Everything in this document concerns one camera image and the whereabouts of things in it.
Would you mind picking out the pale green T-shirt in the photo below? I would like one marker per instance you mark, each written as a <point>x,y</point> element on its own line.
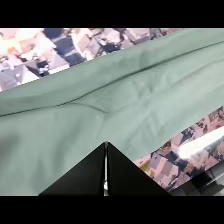
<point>100,110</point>

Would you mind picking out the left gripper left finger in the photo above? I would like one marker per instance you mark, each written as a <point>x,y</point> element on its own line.
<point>85,176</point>

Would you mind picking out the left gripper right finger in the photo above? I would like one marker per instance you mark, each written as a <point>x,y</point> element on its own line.
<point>130,176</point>

